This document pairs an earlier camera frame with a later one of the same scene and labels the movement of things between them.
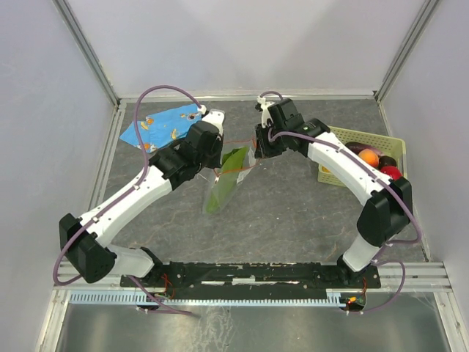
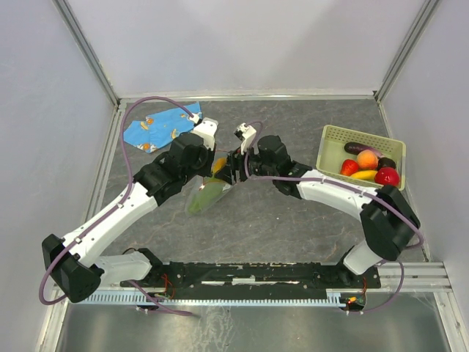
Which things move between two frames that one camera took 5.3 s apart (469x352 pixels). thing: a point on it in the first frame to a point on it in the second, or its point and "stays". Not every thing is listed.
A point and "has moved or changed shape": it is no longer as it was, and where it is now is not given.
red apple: [393, 171] stays
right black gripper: [261, 149] to [235, 161]
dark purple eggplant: [356, 147] stays
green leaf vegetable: [229, 171] has moved or changed shape
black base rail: [247, 275] stays
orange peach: [369, 156] stays
